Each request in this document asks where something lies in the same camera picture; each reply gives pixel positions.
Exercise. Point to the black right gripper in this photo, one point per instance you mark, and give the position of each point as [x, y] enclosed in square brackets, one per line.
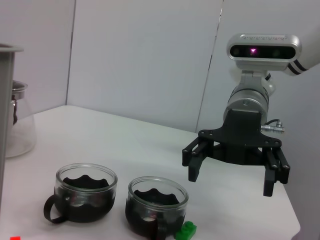
[240, 140]

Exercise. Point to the glass teacup black holder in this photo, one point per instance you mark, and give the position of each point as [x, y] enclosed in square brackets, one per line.
[85, 207]
[155, 217]

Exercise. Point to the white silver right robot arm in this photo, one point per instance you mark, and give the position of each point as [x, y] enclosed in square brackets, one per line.
[250, 97]

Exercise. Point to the grey perforated plastic storage bin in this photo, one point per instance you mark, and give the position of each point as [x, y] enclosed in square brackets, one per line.
[5, 100]

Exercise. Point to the right gripper silver connector plug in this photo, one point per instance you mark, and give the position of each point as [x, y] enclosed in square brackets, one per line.
[272, 128]

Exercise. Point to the green two-stud brick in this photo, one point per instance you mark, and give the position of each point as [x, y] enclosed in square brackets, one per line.
[186, 231]

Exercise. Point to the glass pitcher black lid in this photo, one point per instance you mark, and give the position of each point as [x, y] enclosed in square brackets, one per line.
[22, 125]

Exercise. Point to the small red brick side stud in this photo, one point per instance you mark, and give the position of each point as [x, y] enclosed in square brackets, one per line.
[15, 238]

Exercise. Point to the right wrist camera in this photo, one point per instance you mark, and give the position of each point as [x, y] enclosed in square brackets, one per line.
[262, 50]

